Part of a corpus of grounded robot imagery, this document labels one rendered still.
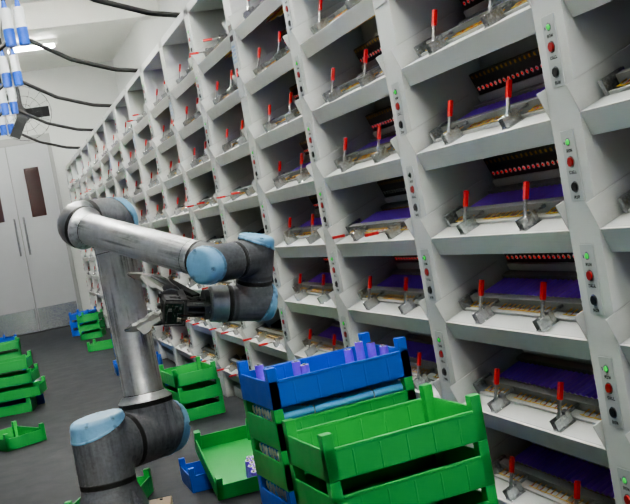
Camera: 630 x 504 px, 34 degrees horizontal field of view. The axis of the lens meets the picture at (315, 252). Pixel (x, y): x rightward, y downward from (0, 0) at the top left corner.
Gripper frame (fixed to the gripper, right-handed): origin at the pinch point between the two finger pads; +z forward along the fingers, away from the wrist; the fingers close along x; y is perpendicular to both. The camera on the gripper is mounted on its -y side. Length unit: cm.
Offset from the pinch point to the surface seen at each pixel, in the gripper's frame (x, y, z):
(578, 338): -30, 86, -69
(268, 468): 10, 60, -22
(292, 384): -11, 63, -24
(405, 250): -17, 9, -67
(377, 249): -10, -9, -67
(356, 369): -12, 61, -37
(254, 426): 4, 53, -20
